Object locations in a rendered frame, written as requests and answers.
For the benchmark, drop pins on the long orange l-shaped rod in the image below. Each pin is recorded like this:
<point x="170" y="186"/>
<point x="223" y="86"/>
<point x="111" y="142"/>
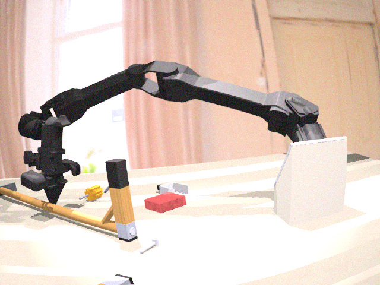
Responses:
<point x="118" y="279"/>

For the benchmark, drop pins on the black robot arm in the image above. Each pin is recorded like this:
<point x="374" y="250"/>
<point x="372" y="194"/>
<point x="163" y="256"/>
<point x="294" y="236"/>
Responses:
<point x="285" y="113"/>

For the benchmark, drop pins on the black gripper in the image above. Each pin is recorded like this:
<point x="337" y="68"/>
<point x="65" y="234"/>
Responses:
<point x="51" y="178"/>

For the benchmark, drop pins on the red rectangular block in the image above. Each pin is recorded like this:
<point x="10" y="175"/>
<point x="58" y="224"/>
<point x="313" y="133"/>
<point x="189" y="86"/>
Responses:
<point x="165" y="202"/>

